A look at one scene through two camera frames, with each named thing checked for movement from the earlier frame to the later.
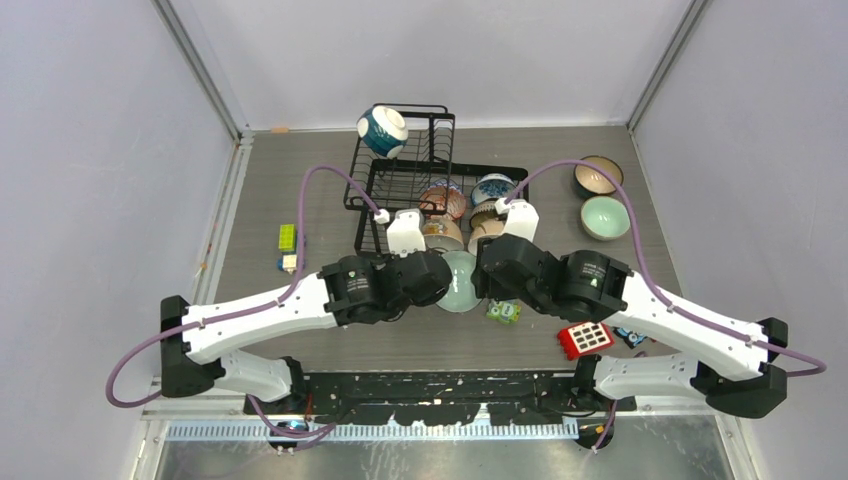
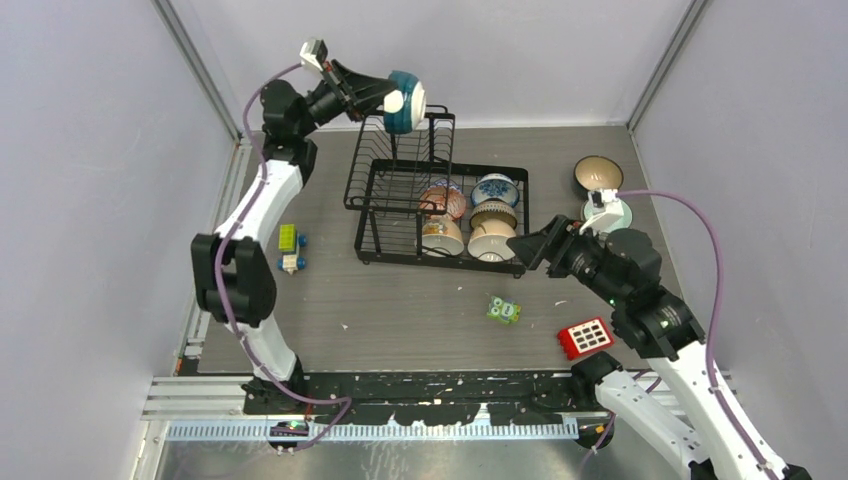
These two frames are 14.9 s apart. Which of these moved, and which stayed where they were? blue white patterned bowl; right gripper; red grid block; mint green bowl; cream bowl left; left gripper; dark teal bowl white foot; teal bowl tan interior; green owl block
Moved: right gripper; dark teal bowl white foot; left gripper
Stayed: red grid block; cream bowl left; mint green bowl; teal bowl tan interior; blue white patterned bowl; green owl block
